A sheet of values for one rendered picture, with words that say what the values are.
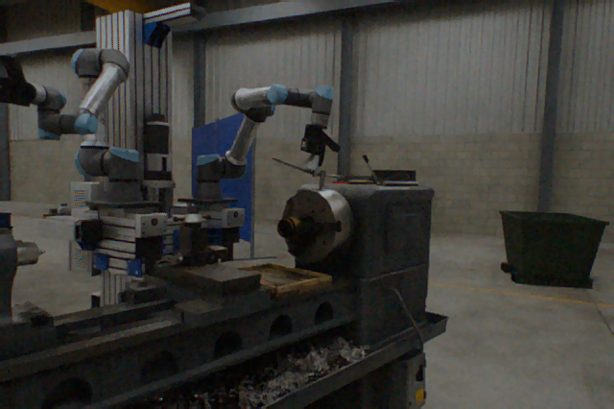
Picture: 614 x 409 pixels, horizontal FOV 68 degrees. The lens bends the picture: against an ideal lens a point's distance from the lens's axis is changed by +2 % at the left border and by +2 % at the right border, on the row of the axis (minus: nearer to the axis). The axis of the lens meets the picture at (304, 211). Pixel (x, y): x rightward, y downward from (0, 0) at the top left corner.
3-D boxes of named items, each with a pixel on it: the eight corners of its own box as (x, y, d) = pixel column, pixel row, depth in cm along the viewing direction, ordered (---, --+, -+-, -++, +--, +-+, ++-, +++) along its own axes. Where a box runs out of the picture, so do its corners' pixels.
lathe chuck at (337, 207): (290, 248, 211) (300, 181, 205) (342, 270, 191) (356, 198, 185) (276, 250, 205) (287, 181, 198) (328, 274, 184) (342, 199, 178)
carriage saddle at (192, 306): (191, 281, 178) (191, 266, 178) (272, 306, 147) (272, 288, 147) (115, 295, 156) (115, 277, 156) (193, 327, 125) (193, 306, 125)
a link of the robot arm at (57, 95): (68, 111, 176) (68, 89, 175) (46, 108, 165) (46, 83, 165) (51, 111, 178) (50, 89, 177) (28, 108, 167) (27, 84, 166)
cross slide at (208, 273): (187, 267, 176) (187, 255, 176) (261, 287, 148) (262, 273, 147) (147, 274, 164) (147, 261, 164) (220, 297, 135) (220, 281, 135)
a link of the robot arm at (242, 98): (220, 85, 213) (277, 77, 175) (240, 89, 220) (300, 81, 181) (219, 111, 215) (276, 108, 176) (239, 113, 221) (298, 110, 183)
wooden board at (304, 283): (269, 271, 202) (270, 261, 201) (332, 285, 178) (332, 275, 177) (214, 281, 180) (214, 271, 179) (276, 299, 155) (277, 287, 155)
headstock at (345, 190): (359, 250, 265) (362, 183, 262) (435, 262, 233) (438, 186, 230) (289, 262, 222) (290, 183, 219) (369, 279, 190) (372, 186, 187)
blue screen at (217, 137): (174, 229, 1041) (174, 126, 1023) (209, 228, 1076) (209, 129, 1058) (226, 261, 673) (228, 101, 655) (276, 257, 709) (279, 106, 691)
